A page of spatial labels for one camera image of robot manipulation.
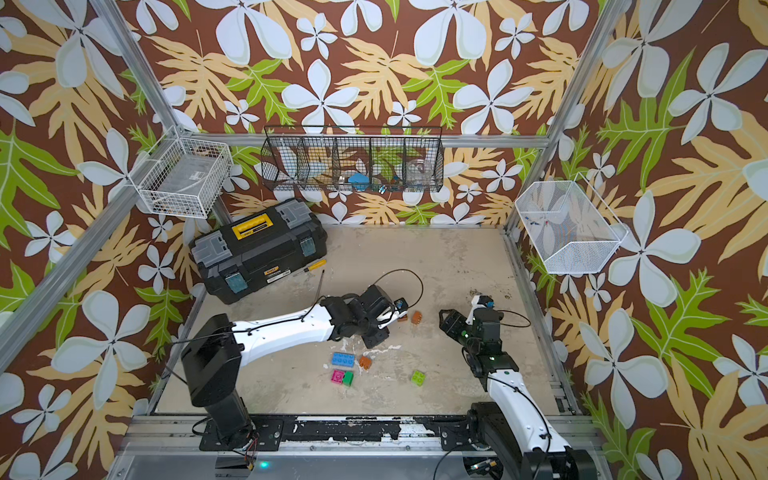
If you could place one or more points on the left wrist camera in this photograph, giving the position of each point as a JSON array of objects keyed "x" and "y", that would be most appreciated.
[{"x": 400, "y": 309}]

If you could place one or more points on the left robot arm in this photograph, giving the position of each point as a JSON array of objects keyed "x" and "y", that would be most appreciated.
[{"x": 213, "y": 358}]

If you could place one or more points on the white wire basket left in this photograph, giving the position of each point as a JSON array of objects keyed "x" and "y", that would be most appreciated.
[{"x": 182, "y": 175}]

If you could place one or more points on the white wire basket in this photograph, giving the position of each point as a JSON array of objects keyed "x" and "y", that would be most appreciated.
[
  {"x": 182, "y": 175},
  {"x": 572, "y": 228}
]

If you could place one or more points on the light blue long lego brick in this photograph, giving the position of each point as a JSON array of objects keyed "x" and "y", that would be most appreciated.
[{"x": 343, "y": 360}]

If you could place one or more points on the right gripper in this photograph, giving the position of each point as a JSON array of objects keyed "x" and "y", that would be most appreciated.
[{"x": 455, "y": 320}]

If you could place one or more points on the lime green lego brick front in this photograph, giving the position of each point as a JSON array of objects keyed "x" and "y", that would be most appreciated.
[{"x": 418, "y": 377}]

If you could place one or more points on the black deli toolbox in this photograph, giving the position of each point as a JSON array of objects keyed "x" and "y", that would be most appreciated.
[{"x": 252, "y": 253}]

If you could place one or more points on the small yellow handled screwdriver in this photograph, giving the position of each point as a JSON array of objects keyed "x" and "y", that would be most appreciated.
[{"x": 316, "y": 265}]

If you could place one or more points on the brown lego brick front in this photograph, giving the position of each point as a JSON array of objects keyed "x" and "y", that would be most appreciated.
[{"x": 365, "y": 362}]

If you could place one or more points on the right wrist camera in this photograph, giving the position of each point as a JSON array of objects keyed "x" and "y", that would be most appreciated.
[{"x": 479, "y": 301}]

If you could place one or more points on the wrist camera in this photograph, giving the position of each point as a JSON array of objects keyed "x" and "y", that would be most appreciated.
[
  {"x": 479, "y": 301},
  {"x": 400, "y": 309}
]

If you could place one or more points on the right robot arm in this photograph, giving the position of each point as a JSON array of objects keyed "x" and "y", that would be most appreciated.
[{"x": 511, "y": 423}]

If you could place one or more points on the magenta lego brick front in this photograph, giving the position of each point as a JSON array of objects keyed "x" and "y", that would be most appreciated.
[{"x": 338, "y": 376}]

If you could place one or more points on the white wire basket right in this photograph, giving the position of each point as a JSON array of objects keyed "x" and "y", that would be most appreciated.
[{"x": 572, "y": 228}]

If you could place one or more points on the black wire basket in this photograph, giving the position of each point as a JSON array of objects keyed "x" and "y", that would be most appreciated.
[{"x": 354, "y": 159}]

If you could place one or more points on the dark green lego brick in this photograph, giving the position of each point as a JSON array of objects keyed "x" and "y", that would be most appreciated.
[{"x": 348, "y": 378}]

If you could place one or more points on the orange black handled screwdriver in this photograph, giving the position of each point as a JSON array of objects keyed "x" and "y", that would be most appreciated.
[{"x": 320, "y": 284}]

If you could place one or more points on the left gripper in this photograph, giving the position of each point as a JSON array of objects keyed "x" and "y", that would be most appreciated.
[{"x": 373, "y": 340}]

